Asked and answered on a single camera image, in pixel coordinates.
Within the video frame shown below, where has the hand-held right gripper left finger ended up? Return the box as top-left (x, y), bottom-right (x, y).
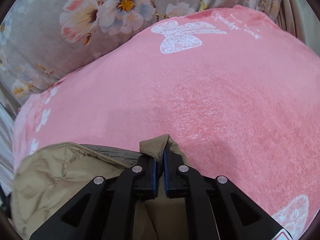
top-left (29, 152), bottom-right (159, 240)

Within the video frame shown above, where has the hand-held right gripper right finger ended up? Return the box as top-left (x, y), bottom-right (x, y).
top-left (162, 146), bottom-right (293, 240)

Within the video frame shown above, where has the khaki quilted jacket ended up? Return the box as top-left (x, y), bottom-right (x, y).
top-left (10, 134), bottom-right (217, 240)

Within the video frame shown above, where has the pink butterfly print blanket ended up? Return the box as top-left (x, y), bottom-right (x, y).
top-left (11, 4), bottom-right (320, 240)

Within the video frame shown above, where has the silky white curtain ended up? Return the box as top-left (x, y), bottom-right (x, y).
top-left (0, 90), bottom-right (22, 183)

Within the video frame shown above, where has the grey floral bed sheet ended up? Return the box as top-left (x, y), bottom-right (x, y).
top-left (0, 0), bottom-right (283, 105)

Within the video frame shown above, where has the white pleated cloth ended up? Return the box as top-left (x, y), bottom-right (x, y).
top-left (274, 0), bottom-right (320, 40)

